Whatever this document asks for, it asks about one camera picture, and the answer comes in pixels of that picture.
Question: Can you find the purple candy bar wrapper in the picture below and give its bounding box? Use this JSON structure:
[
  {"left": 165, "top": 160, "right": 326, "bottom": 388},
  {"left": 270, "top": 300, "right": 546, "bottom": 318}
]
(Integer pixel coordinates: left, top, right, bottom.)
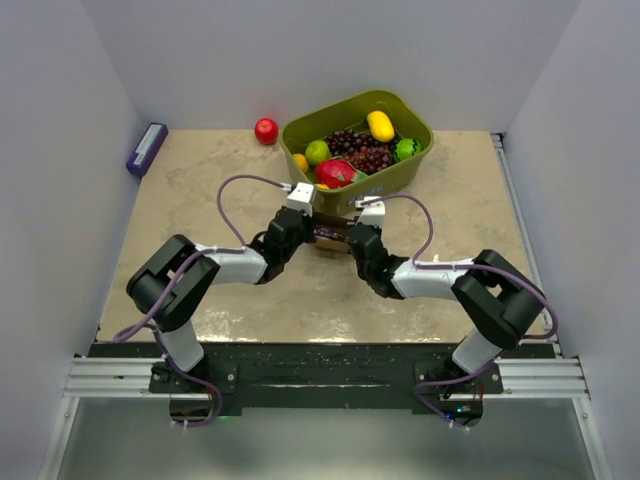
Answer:
[{"left": 314, "top": 225, "right": 345, "bottom": 242}]

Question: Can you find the brown cardboard paper box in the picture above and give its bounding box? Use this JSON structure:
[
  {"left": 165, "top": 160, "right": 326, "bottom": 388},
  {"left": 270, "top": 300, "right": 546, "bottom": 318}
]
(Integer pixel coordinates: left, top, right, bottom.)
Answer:
[{"left": 313, "top": 212, "right": 355, "bottom": 254}]

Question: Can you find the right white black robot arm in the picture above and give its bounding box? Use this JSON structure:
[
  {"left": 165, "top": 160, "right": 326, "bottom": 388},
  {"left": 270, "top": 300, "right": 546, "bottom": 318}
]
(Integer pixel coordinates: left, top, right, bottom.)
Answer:
[{"left": 346, "top": 223, "right": 544, "bottom": 393}]

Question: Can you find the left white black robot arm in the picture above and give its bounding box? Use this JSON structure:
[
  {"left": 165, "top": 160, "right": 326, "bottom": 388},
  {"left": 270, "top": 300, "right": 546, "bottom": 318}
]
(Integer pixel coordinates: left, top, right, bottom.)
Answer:
[{"left": 113, "top": 207, "right": 314, "bottom": 392}]

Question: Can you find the purple white rectangular box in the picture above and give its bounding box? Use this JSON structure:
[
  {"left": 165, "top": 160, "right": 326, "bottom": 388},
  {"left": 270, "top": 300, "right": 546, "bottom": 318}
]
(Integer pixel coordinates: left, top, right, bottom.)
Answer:
[{"left": 126, "top": 122, "right": 169, "bottom": 178}]

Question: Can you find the red dragon fruit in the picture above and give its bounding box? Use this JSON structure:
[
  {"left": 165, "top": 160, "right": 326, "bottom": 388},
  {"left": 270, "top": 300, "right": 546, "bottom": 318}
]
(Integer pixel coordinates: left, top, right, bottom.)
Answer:
[{"left": 314, "top": 158, "right": 358, "bottom": 189}]

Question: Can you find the small orange fruit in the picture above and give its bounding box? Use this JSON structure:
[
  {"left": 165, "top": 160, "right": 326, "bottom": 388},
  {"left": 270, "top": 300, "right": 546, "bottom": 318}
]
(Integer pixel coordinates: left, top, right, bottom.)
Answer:
[{"left": 293, "top": 153, "right": 309, "bottom": 173}]

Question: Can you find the green lime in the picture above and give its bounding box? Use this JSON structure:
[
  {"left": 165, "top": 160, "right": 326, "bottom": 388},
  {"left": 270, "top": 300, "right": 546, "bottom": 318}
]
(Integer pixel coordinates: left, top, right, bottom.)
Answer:
[{"left": 304, "top": 140, "right": 332, "bottom": 167}]

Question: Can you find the dark purple grape bunch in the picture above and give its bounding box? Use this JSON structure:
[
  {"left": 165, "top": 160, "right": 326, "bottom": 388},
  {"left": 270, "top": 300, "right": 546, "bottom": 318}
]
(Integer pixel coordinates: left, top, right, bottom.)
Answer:
[{"left": 324, "top": 129, "right": 395, "bottom": 175}]

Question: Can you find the small green watermelon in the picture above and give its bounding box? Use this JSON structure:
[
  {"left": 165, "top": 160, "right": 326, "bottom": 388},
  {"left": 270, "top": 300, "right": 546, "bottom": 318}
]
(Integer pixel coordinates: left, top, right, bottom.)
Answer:
[{"left": 393, "top": 138, "right": 423, "bottom": 163}]

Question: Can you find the red apple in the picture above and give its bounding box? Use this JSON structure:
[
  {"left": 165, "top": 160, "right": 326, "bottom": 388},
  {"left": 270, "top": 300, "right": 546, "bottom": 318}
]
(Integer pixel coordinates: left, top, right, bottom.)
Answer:
[{"left": 254, "top": 117, "right": 279, "bottom": 145}]

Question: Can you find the yellow mango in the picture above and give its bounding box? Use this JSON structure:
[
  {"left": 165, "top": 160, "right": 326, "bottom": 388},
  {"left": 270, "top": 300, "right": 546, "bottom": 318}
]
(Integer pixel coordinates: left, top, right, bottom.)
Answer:
[{"left": 366, "top": 110, "right": 395, "bottom": 143}]

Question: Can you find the olive green plastic bin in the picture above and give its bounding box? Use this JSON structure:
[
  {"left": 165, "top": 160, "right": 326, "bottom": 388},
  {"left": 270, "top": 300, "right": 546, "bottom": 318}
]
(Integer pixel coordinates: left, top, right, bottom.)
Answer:
[{"left": 280, "top": 90, "right": 434, "bottom": 216}]

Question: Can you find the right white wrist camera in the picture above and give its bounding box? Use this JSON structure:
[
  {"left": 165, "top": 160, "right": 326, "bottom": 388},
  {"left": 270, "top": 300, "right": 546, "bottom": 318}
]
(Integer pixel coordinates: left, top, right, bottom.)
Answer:
[{"left": 355, "top": 196, "right": 386, "bottom": 228}]

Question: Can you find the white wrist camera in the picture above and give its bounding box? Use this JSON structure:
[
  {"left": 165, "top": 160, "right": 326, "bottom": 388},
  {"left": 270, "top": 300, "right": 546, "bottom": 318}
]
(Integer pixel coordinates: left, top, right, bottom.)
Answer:
[
  {"left": 285, "top": 183, "right": 316, "bottom": 216},
  {"left": 355, "top": 196, "right": 386, "bottom": 228}
]

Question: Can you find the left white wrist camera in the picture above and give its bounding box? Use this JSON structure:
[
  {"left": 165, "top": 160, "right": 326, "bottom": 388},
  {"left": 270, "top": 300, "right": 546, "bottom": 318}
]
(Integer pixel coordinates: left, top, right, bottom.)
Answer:
[{"left": 285, "top": 183, "right": 316, "bottom": 216}]

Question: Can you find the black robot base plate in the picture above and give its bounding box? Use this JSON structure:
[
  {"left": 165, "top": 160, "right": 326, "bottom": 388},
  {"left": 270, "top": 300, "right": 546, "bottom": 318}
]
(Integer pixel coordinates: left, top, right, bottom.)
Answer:
[{"left": 87, "top": 338, "right": 504, "bottom": 419}]

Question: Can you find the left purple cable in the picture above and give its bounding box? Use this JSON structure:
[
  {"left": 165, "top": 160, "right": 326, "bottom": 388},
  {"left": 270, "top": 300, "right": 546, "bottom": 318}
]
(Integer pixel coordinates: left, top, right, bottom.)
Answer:
[{"left": 112, "top": 174, "right": 294, "bottom": 344}]

